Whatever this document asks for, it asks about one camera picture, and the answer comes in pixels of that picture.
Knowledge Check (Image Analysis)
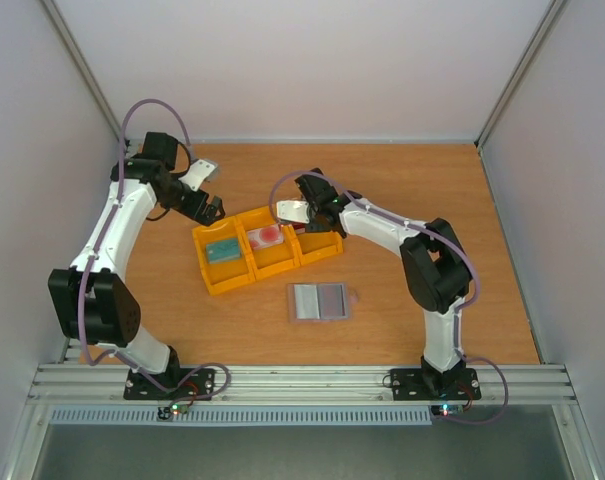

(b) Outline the pink leather card holder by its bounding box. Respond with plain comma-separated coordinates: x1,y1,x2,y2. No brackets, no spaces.
287,282,359,323

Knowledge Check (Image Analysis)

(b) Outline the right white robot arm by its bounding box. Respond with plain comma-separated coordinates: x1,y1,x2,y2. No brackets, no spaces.
295,169,477,398

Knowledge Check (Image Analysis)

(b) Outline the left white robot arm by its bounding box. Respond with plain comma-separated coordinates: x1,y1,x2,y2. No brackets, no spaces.
48,132,225,398

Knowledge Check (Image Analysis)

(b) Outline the teal VIP card stack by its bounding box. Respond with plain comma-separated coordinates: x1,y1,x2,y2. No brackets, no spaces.
205,238,242,264

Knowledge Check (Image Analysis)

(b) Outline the pink circle card stack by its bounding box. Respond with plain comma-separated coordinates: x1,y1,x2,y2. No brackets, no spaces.
246,224,284,251

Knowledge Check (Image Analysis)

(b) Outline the yellow three-compartment bin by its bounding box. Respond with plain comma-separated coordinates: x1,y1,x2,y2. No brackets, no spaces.
192,206,343,296

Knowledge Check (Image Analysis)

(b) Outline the left small circuit board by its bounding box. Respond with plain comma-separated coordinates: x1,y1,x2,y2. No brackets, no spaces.
156,404,190,421

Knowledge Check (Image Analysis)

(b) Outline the small circuit board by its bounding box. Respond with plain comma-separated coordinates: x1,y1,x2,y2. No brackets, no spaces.
156,404,190,421
431,403,467,417

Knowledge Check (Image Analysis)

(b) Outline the right small circuit board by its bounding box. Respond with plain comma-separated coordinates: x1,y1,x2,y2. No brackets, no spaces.
431,403,467,417

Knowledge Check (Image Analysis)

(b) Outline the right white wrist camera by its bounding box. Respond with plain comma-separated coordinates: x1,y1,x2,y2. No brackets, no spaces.
276,200,313,224

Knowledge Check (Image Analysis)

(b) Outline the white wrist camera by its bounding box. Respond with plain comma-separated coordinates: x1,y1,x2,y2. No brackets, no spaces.
276,200,313,224
179,159,219,191

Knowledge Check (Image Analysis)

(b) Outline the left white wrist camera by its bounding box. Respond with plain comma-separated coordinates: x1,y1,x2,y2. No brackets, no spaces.
179,159,219,191

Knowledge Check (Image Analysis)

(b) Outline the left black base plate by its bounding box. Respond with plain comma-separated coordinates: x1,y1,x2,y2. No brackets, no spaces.
123,368,216,401

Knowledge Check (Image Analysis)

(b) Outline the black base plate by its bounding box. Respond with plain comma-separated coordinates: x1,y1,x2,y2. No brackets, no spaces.
389,368,482,401
123,368,216,401

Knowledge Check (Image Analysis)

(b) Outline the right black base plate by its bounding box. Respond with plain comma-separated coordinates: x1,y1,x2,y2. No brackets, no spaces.
389,368,482,401

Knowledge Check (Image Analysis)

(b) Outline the grey slotted cable duct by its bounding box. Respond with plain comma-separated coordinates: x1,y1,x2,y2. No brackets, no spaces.
49,405,432,427

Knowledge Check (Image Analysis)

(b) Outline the aluminium front rail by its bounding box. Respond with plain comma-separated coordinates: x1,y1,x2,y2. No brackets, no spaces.
27,364,577,406

